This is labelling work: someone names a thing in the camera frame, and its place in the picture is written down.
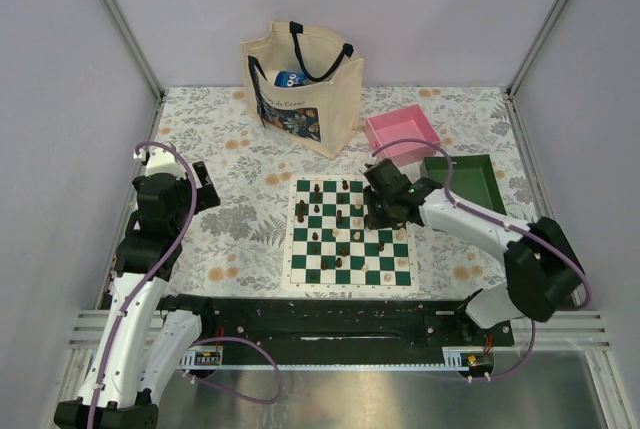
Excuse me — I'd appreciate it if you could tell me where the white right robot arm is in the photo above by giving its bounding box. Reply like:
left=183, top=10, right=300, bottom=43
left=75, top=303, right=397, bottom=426
left=364, top=159, right=585, bottom=345

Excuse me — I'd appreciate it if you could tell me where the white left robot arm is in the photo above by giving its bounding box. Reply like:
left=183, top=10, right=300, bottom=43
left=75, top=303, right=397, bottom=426
left=53, top=141, right=220, bottom=428

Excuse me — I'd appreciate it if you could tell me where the green white chess board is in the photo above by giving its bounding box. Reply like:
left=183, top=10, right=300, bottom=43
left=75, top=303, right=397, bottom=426
left=282, top=175, right=419, bottom=297

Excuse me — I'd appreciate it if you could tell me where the floral table cloth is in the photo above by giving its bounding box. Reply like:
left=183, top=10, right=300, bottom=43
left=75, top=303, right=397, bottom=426
left=154, top=87, right=538, bottom=298

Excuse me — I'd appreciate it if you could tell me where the pink plastic box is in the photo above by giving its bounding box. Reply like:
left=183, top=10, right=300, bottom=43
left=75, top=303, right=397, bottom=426
left=364, top=104, right=441, bottom=167

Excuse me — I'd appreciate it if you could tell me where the green plastic box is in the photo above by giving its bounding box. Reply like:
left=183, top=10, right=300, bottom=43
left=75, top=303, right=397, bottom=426
left=420, top=154, right=506, bottom=215

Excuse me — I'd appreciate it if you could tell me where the beige canvas tote bag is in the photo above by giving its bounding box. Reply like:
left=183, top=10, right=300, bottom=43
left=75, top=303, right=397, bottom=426
left=241, top=21, right=364, bottom=158

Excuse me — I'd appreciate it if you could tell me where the blue white bottle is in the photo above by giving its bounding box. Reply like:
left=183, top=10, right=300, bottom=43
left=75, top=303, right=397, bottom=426
left=273, top=71, right=309, bottom=88

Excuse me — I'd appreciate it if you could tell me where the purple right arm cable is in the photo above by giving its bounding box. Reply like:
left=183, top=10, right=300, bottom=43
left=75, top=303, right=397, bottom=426
left=372, top=138, right=594, bottom=383

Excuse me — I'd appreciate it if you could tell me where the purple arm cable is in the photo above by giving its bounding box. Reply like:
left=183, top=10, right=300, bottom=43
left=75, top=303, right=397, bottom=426
left=372, top=138, right=594, bottom=383
left=84, top=141, right=286, bottom=429

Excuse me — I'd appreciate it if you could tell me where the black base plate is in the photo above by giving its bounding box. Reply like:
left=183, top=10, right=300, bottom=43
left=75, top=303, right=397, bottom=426
left=164, top=293, right=516, bottom=368

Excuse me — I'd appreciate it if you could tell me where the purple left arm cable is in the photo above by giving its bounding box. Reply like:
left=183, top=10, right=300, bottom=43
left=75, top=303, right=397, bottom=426
left=84, top=141, right=286, bottom=429

